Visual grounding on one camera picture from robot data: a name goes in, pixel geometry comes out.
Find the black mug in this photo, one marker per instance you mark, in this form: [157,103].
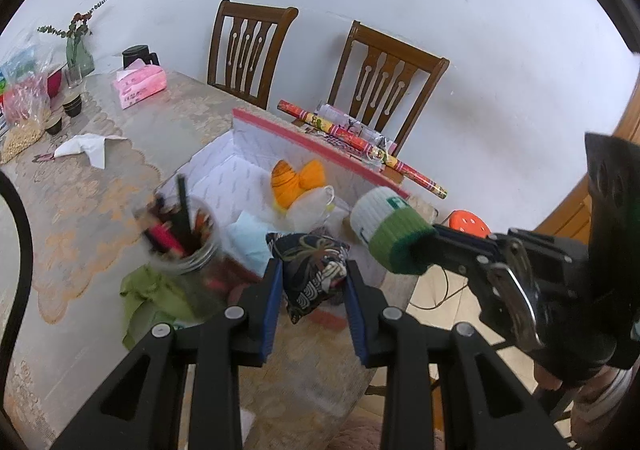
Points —
[135,55]

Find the pink tissue pack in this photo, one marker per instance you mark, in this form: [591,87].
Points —
[140,85]

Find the green cloth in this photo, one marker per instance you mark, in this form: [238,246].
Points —
[150,300]

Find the small black cup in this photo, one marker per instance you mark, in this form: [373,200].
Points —
[54,124]
[72,105]

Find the red dotted stool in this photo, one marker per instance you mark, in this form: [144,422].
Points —
[467,222]

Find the person's right forearm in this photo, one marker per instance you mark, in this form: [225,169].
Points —
[600,410]

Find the orange sock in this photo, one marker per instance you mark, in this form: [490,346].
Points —
[290,180]

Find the pink scissors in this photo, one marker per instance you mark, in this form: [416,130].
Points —
[42,157]

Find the person's right hand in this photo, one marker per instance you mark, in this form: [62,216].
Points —
[547,380]

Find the white and green knit sock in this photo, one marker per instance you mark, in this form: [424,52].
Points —
[385,220]

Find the red patterned wrapping paper roll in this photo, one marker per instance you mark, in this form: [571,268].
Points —
[350,140]

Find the brown wooden chair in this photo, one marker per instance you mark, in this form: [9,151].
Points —
[385,75]
[250,50]

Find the white tissue paper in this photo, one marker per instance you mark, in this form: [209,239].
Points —
[85,145]

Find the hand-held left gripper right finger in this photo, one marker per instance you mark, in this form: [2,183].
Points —
[356,310]

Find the dark patterned beanbag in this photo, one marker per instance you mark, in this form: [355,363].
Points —
[310,275]

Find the blue snack packet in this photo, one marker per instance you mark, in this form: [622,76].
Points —
[20,60]

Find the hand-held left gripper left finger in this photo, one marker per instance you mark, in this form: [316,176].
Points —
[272,300]

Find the white patterned wrapping paper roll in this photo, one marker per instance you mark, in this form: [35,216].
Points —
[340,117]

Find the pink plastic bag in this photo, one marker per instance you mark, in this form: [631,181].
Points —
[25,97]

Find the orange lace table mat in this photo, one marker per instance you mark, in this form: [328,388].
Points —
[75,210]

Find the beige floral tablecloth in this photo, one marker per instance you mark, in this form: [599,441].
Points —
[300,380]

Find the plant sprigs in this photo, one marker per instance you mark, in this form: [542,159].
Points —
[80,22]

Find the red cardboard box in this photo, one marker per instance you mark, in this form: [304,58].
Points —
[260,140]

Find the plastic bag of beans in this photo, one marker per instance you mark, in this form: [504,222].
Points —
[22,135]

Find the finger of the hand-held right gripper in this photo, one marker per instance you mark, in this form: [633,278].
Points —
[455,264]
[460,240]

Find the light blue cloth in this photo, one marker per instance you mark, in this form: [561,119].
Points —
[250,240]

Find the brown wooden furniture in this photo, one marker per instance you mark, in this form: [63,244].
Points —
[560,215]

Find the clear drinking glass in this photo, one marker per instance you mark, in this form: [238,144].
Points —
[75,77]

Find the clear pencil jar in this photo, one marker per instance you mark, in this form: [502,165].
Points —
[195,255]

